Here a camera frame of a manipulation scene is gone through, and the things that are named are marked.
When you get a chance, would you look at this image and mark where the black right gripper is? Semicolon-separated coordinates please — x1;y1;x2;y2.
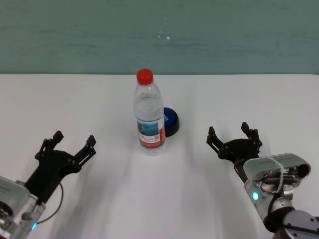
206;121;263;183

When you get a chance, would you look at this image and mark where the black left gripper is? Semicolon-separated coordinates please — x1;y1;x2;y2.
24;130;97;204

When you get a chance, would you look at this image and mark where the blue push button black base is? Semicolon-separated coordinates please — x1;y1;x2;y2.
163;107;180;137

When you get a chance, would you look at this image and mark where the clear water bottle red cap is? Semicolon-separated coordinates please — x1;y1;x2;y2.
133;68;167;156

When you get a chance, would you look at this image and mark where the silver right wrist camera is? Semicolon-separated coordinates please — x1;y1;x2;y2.
243;152;312;186

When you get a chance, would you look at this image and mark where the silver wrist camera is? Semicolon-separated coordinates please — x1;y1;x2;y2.
0;176;27;207
243;152;312;186

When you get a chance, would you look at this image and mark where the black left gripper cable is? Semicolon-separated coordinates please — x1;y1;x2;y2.
36;183;65;224

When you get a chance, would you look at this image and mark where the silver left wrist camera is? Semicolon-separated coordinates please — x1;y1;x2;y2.
0;176;27;207

